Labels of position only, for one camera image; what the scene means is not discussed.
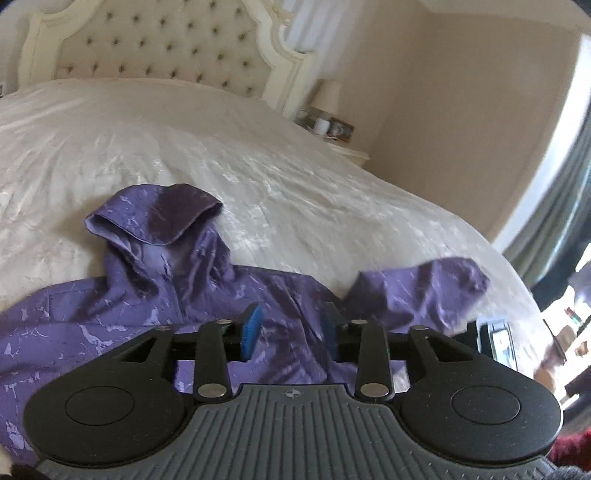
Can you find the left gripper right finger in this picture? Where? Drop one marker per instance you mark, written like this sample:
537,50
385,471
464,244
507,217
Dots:
452,399

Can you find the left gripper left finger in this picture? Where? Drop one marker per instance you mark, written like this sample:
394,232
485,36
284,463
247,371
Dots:
133,400

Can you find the purple patterned hooded jacket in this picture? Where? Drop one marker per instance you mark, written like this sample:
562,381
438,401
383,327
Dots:
166,265

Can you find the grey curtain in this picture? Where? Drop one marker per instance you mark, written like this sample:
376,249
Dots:
558,218

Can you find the cream satin bedspread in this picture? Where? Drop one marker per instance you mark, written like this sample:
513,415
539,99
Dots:
289,202

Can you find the right cream nightstand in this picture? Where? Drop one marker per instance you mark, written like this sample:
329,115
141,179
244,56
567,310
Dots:
306,120

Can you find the right bedside lamp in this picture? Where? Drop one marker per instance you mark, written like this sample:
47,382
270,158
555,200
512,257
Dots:
325,105

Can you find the cream tufted headboard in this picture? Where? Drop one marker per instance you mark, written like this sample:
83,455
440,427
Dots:
235,46

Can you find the picture frame on nightstand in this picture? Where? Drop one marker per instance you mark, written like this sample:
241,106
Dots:
340,131

